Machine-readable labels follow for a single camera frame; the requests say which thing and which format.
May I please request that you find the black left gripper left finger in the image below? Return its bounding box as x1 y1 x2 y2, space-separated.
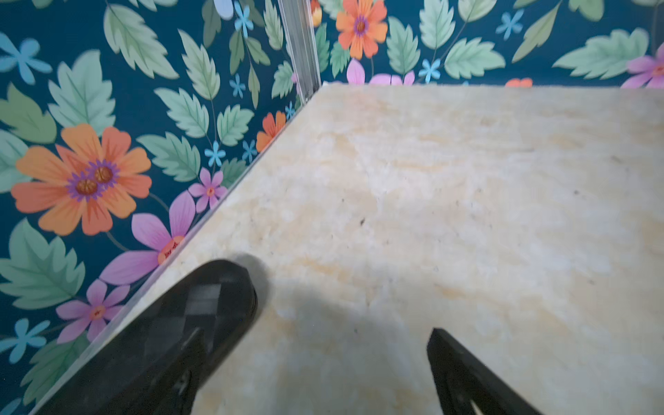
123 328 207 414

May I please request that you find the black oval remote pad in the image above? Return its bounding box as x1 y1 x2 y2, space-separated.
38 259 259 414

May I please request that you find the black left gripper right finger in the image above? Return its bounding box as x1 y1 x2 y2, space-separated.
426 329 539 414

